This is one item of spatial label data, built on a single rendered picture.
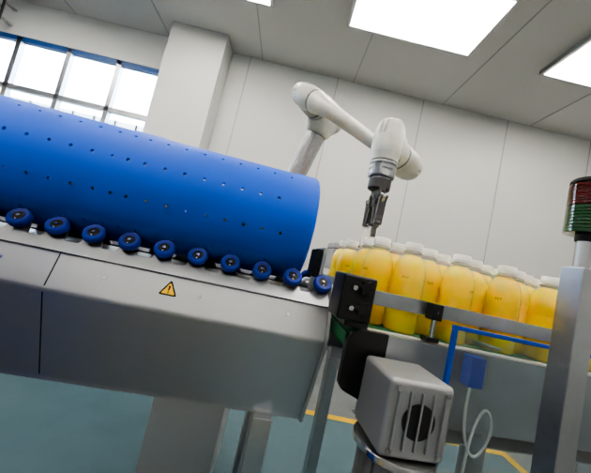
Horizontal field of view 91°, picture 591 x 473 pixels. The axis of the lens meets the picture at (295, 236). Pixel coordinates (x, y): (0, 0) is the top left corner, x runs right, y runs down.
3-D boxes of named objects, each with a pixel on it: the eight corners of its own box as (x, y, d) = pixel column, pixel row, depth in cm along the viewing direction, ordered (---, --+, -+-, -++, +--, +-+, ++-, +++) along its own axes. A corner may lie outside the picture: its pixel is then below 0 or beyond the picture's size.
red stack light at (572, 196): (556, 205, 54) (559, 186, 54) (584, 214, 55) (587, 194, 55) (596, 200, 48) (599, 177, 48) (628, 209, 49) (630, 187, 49)
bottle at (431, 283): (395, 324, 74) (408, 252, 75) (421, 330, 74) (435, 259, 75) (405, 331, 67) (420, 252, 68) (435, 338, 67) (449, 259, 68)
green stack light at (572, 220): (552, 232, 54) (556, 206, 54) (581, 239, 55) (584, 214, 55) (592, 229, 47) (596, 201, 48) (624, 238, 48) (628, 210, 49)
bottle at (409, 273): (386, 324, 71) (401, 250, 72) (416, 333, 67) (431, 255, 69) (378, 326, 65) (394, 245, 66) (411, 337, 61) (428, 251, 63)
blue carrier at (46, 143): (-13, 211, 82) (20, 118, 85) (287, 277, 93) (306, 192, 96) (-151, 185, 53) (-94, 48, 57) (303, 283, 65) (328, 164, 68)
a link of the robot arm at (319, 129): (244, 225, 154) (273, 235, 170) (259, 238, 143) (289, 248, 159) (310, 88, 143) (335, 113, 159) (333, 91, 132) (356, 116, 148)
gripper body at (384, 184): (365, 179, 102) (359, 205, 101) (374, 173, 93) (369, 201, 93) (385, 185, 103) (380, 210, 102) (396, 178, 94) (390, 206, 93)
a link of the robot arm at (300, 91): (316, 80, 123) (334, 99, 133) (296, 69, 134) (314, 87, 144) (298, 108, 127) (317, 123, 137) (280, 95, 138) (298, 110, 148)
